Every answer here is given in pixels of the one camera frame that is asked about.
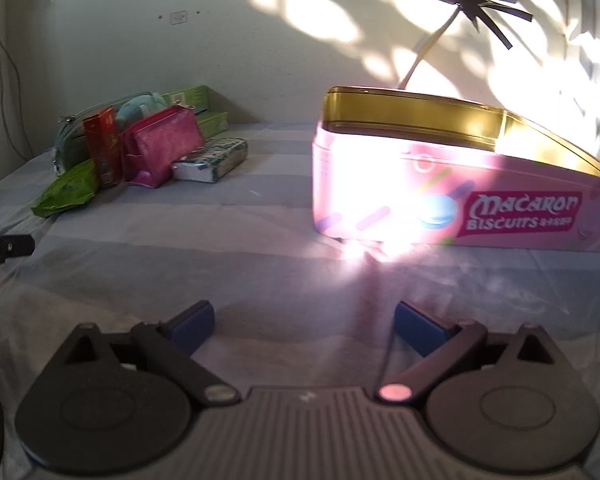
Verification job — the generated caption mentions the green snack packet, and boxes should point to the green snack packet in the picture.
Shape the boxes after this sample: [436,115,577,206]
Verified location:
[31,159,98,218]

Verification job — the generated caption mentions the teal pencil case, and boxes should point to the teal pencil case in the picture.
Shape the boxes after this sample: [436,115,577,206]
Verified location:
[54,92,148,176]

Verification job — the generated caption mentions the red small box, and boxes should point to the red small box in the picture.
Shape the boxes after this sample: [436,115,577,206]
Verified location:
[82,106,122,188]

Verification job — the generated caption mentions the pink zipper pouch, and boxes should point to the pink zipper pouch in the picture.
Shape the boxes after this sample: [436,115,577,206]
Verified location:
[121,105,204,188]

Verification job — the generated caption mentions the patterned tissue pack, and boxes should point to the patterned tissue pack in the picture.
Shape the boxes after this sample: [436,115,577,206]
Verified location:
[171,138,248,183]

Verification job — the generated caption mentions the teal plush toy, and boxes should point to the teal plush toy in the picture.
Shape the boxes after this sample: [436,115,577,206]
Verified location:
[116,92,168,132]

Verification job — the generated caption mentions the green toothpaste box front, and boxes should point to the green toothpaste box front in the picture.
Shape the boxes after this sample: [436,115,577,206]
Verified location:
[196,110,228,140]

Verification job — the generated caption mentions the green toothpaste box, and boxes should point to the green toothpaste box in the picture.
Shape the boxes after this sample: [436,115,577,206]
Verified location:
[162,84,212,115]
[196,110,228,140]

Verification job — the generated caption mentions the pink macaron biscuit tin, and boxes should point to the pink macaron biscuit tin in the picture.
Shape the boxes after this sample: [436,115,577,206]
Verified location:
[312,86,600,252]

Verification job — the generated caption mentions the black tape cross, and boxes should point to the black tape cross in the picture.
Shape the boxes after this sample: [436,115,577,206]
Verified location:
[434,0,533,50]

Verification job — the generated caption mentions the thin black wall cable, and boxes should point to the thin black wall cable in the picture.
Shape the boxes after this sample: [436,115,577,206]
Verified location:
[0,0,36,162]

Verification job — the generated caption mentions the wall socket plate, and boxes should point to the wall socket plate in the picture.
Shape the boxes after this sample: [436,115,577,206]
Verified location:
[170,10,188,25]

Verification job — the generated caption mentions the white power cable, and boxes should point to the white power cable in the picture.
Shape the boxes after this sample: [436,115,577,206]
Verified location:
[395,6,464,91]

